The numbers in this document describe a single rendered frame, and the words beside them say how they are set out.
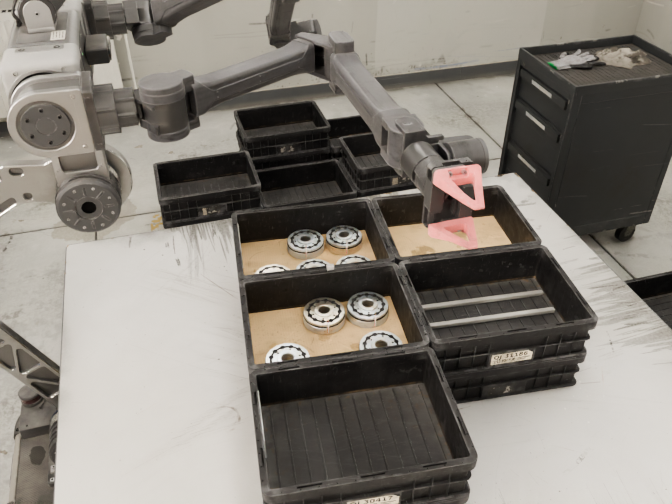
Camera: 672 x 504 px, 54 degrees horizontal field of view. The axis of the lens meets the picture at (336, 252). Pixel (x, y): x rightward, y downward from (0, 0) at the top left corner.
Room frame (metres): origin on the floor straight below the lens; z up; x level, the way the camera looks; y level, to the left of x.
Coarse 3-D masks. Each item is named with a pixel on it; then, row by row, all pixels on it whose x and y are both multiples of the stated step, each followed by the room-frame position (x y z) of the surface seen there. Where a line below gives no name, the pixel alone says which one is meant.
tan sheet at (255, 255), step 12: (276, 240) 1.53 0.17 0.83; (324, 240) 1.53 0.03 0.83; (252, 252) 1.47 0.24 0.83; (264, 252) 1.47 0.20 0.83; (276, 252) 1.47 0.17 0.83; (324, 252) 1.47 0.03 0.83; (360, 252) 1.47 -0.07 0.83; (372, 252) 1.47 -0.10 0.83; (252, 264) 1.42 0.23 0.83; (264, 264) 1.42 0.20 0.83; (288, 264) 1.42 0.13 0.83
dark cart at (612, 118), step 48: (528, 48) 2.88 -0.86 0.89; (576, 48) 2.95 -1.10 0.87; (528, 96) 2.78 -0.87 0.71; (576, 96) 2.46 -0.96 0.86; (624, 96) 2.52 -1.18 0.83; (528, 144) 2.71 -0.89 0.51; (576, 144) 2.47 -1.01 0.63; (624, 144) 2.54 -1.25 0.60; (576, 192) 2.49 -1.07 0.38; (624, 192) 2.57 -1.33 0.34; (624, 240) 2.64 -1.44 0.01
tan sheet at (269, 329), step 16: (256, 320) 1.20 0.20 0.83; (272, 320) 1.20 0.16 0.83; (288, 320) 1.20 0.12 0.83; (256, 336) 1.14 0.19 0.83; (272, 336) 1.14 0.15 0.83; (288, 336) 1.14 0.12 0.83; (304, 336) 1.14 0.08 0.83; (320, 336) 1.14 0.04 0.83; (336, 336) 1.14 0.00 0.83; (352, 336) 1.14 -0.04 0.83; (400, 336) 1.14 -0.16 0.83; (256, 352) 1.09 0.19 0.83; (320, 352) 1.09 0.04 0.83; (336, 352) 1.09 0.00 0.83
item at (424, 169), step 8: (424, 160) 0.85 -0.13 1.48; (432, 160) 0.85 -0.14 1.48; (440, 160) 0.85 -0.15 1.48; (448, 160) 0.80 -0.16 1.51; (456, 160) 0.80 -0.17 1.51; (464, 160) 0.80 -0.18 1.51; (416, 168) 0.85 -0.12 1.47; (424, 168) 0.83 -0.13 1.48; (432, 168) 0.79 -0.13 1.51; (416, 176) 0.84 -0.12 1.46; (424, 176) 0.82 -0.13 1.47; (416, 184) 0.83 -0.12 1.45; (424, 184) 0.81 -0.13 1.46; (424, 192) 0.80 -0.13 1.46; (424, 200) 0.79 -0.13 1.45; (448, 200) 0.79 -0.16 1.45; (424, 208) 0.79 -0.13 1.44; (448, 208) 0.80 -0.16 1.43; (424, 216) 0.79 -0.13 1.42; (432, 216) 0.79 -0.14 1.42; (440, 216) 0.80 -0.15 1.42; (448, 216) 0.80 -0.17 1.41; (456, 216) 0.80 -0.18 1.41; (424, 224) 0.79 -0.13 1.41
